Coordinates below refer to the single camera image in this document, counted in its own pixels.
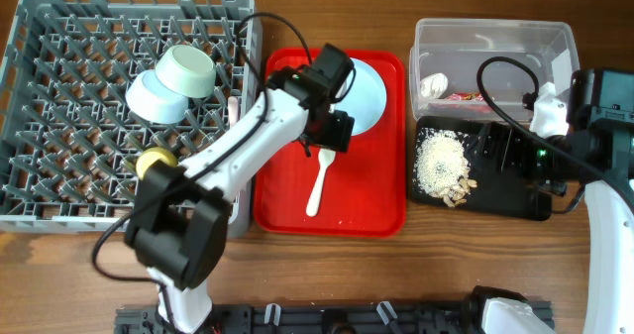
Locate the light blue plate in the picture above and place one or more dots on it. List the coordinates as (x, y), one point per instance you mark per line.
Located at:
(366, 98)

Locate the white plastic fork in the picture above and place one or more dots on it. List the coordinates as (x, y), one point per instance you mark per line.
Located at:
(233, 109)

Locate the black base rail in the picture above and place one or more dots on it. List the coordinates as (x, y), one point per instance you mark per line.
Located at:
(426, 317)

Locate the red serving tray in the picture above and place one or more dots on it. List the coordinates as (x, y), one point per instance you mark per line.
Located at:
(364, 194)

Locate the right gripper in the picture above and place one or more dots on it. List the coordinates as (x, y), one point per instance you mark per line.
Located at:
(512, 140)

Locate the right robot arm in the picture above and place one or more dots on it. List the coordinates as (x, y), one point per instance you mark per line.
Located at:
(595, 149)

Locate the black tray bin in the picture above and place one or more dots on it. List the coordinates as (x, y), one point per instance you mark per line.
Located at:
(507, 193)

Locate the light green bowl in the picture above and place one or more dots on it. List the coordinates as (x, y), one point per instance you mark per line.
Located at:
(187, 70)
(151, 100)

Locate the clear plastic bin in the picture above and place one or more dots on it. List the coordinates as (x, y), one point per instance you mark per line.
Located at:
(457, 48)

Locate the white plastic spoon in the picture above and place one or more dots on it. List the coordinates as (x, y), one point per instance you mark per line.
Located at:
(325, 159)

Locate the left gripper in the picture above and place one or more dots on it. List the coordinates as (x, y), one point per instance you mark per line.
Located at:
(339, 139)

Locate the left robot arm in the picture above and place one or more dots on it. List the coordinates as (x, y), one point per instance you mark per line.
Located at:
(179, 224)

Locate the red snack wrapper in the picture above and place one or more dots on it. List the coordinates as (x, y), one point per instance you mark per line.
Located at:
(465, 96)

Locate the grey dishwasher rack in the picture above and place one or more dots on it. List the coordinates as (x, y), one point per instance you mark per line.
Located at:
(69, 141)

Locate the white napkin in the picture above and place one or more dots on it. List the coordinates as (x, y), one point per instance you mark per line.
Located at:
(433, 86)

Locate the food scraps rice and nuts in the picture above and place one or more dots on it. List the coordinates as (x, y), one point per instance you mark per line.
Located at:
(441, 168)

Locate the yellow plastic cup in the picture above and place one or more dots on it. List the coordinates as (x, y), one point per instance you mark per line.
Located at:
(151, 156)

